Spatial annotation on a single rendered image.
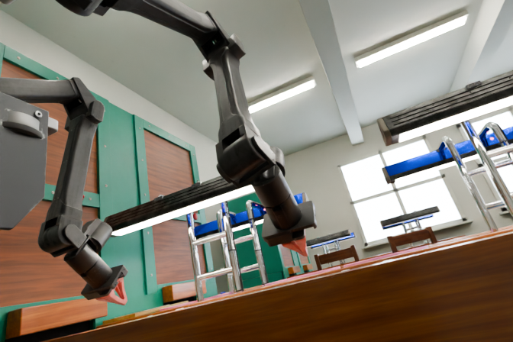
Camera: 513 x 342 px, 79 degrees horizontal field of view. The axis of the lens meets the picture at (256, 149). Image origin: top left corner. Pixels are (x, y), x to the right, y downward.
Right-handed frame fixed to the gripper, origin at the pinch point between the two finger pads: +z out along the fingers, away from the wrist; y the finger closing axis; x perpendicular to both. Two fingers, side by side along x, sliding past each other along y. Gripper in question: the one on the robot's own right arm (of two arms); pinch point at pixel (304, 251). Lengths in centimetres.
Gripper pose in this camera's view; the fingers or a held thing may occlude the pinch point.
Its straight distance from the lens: 65.5
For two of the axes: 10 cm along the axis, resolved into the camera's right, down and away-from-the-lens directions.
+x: -0.9, 4.8, -8.7
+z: 4.2, 8.1, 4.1
